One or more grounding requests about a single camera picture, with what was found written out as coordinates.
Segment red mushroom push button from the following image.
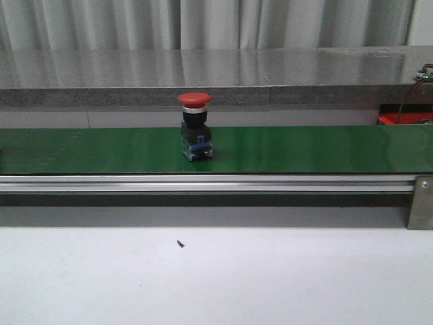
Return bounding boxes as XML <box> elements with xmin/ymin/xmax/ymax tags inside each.
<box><xmin>178</xmin><ymin>92</ymin><xmax>213</xmax><ymax>162</ymax></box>

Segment green conveyor belt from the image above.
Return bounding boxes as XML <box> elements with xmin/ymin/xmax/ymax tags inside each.
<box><xmin>1</xmin><ymin>125</ymin><xmax>432</xmax><ymax>175</ymax></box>

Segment grey stone counter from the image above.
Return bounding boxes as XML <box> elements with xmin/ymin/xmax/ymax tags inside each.
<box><xmin>1</xmin><ymin>46</ymin><xmax>432</xmax><ymax>107</ymax></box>

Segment red bin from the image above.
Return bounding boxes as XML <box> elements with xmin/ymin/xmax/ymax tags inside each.
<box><xmin>378</xmin><ymin>104</ymin><xmax>432</xmax><ymax>125</ymax></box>

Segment green circuit board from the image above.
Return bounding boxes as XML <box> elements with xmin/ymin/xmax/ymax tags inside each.
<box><xmin>414</xmin><ymin>66</ymin><xmax>433</xmax><ymax>82</ymax></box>

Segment grey curtain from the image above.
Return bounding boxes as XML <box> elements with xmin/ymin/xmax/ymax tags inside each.
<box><xmin>1</xmin><ymin>1</ymin><xmax>415</xmax><ymax>51</ymax></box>

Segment red and black wires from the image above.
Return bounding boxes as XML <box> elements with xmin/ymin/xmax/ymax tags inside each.
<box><xmin>395</xmin><ymin>63</ymin><xmax>433</xmax><ymax>125</ymax></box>

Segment aluminium conveyor rail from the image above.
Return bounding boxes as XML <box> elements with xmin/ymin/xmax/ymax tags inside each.
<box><xmin>1</xmin><ymin>174</ymin><xmax>417</xmax><ymax>193</ymax></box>

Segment steel conveyor bracket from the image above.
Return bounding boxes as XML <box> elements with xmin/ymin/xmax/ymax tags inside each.
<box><xmin>407</xmin><ymin>175</ymin><xmax>433</xmax><ymax>230</ymax></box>

